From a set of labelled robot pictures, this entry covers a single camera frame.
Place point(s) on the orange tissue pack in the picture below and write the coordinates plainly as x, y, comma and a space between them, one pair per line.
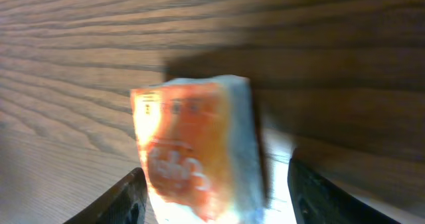
198, 148

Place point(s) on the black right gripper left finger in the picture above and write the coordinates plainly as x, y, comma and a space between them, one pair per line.
124, 203

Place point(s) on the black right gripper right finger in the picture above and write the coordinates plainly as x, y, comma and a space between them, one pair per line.
316, 200

